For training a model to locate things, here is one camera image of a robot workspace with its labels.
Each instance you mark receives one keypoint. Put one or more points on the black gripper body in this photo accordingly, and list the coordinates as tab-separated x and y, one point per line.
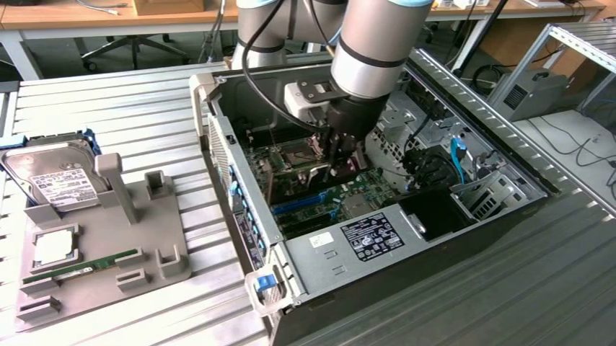
356	115

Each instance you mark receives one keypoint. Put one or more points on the green graphics card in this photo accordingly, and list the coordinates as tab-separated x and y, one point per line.
347	180

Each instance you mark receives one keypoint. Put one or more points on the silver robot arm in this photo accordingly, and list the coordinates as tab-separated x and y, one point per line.
371	54

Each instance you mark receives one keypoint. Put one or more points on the CPU socket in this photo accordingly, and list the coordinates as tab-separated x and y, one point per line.
293	156

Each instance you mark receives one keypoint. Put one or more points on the silver disk bay cage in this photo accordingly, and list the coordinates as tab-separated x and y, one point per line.
400	126

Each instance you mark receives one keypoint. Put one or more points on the green motherboard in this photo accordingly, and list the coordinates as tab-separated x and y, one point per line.
365	191

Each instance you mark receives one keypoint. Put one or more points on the blue expansion slot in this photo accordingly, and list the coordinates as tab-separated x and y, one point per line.
299	204

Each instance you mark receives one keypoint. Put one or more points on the black office chair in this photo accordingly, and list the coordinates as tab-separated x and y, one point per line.
431	29
133	47

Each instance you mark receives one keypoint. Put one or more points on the silver power supply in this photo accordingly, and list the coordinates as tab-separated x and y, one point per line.
328	259

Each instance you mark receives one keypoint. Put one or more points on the perforated silver disk bay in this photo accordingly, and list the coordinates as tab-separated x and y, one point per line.
500	194

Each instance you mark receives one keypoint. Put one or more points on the black stand pole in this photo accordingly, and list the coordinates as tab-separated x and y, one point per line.
482	32

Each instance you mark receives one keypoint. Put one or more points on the grey metal equipment box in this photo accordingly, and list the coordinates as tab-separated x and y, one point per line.
534	97

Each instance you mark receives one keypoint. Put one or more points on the blue case release latch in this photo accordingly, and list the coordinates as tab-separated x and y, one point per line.
264	283

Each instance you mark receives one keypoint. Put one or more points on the open black PC case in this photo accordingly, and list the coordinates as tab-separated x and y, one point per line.
433	281

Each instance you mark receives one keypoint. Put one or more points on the brown cardboard box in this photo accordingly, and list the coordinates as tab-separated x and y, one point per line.
169	7

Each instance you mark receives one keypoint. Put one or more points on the blue disk caddy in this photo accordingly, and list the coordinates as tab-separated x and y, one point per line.
91	140

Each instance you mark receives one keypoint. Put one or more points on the grey parts rack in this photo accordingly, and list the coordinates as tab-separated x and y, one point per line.
97	259

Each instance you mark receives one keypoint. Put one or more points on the silver hard disk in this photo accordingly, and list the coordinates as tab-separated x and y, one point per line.
53	173

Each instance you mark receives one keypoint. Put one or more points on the loose green RAM stick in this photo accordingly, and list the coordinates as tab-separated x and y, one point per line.
82	268

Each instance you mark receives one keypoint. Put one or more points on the silver CPU chip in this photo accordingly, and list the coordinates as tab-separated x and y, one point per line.
55	248

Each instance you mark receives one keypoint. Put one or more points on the wooden top office desk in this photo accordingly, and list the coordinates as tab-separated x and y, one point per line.
73	18

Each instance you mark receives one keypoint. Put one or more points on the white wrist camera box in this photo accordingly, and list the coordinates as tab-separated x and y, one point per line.
304	106

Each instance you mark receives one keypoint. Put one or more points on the aluminium frame shelf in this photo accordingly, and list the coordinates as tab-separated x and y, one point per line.
578	39

